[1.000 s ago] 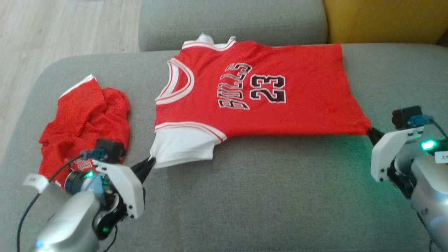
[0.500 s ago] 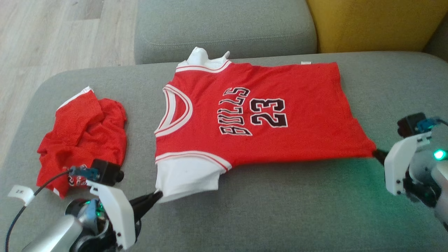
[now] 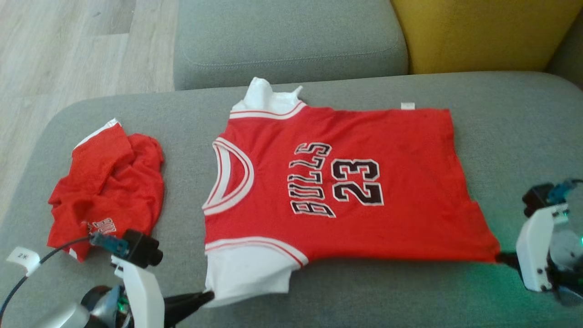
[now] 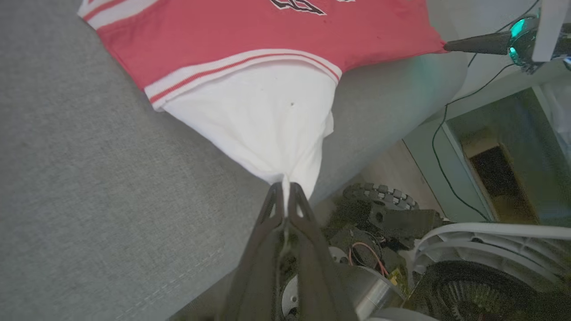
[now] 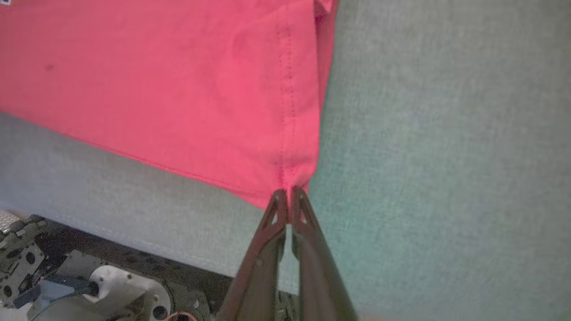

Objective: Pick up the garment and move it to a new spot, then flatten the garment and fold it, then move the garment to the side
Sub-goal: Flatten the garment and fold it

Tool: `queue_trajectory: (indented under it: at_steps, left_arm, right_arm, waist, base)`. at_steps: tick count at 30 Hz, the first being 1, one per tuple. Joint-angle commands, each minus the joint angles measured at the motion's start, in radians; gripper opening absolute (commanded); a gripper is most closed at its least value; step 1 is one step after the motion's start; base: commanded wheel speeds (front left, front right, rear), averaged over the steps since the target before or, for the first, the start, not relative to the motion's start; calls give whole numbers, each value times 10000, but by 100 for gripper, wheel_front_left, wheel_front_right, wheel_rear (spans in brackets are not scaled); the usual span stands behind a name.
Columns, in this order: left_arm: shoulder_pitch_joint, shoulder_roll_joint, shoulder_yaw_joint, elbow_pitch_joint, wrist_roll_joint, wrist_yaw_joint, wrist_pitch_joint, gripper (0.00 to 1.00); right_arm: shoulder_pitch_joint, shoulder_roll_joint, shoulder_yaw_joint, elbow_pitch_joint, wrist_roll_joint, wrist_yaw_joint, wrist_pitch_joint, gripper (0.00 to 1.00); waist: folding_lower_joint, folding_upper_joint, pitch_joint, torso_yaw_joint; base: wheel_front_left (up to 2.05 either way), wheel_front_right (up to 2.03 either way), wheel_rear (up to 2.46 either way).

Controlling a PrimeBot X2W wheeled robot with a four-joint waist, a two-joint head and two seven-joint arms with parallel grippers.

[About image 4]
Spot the light grey cabinet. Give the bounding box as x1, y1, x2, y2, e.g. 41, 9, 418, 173
401, 0, 571, 226

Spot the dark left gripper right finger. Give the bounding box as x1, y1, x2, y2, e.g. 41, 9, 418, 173
288, 182, 360, 321

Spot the black room cable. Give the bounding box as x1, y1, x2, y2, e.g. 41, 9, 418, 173
430, 62, 518, 222

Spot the silver robot waist column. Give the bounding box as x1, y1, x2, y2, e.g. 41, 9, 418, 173
281, 261, 406, 321

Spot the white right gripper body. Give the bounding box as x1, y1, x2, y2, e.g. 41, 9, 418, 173
508, 0, 571, 74

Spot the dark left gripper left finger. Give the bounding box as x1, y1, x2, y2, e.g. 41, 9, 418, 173
221, 182, 286, 321

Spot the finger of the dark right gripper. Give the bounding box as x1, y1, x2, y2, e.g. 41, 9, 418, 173
443, 32, 513, 56

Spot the black omni wheel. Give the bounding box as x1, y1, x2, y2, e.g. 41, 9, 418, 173
343, 182, 420, 212

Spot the grey and yellow sofa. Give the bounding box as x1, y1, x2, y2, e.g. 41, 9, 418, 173
0, 0, 469, 321

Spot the red jersey with white sleeves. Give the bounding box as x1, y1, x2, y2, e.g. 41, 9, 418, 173
77, 0, 448, 214

